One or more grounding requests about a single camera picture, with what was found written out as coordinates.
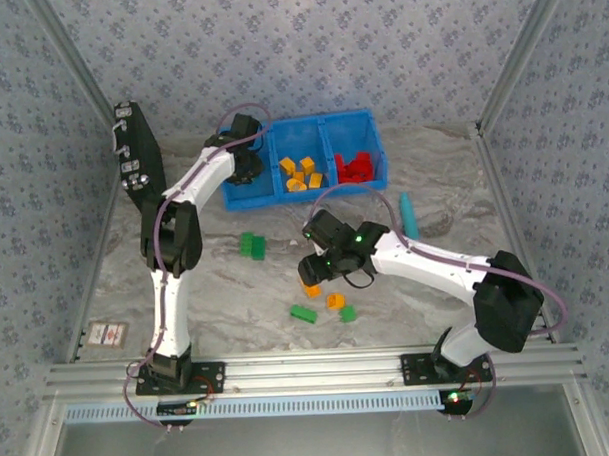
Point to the long green lego brick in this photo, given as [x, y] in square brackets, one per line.
[303, 313]

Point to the small green lego brick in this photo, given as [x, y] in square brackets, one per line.
[347, 313]

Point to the small orange lego brick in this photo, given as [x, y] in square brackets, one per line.
[299, 177]

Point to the red lego brick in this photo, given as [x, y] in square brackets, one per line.
[345, 178]
[363, 159]
[340, 162]
[366, 175]
[355, 170]
[351, 164]

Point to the teal plastic marker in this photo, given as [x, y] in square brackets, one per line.
[409, 214]

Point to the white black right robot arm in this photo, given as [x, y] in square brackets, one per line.
[436, 263]

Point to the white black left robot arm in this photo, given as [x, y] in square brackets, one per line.
[170, 313]

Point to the black case with silver latches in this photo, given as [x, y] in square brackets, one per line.
[141, 143]

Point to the small black controller board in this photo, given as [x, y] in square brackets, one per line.
[455, 400]
[176, 408]

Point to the white red printed card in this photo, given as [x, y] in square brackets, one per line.
[107, 334]

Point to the wide aluminium base rail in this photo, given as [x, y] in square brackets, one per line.
[314, 370]

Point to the aluminium frame post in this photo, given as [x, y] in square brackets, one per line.
[522, 50]
[74, 56]

